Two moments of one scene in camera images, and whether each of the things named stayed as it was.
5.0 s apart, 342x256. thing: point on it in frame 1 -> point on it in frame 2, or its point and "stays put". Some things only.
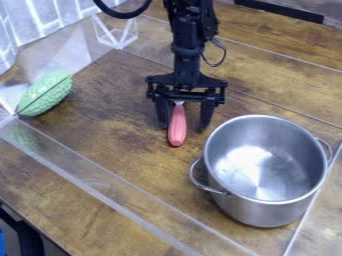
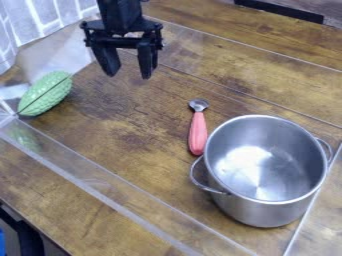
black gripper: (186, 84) -> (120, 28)
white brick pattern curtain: (29, 19) stays put
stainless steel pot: (263, 166) stays put
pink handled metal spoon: (176, 126) -> (198, 132)
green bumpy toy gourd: (45, 94) stays put
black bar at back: (294, 13) stays put
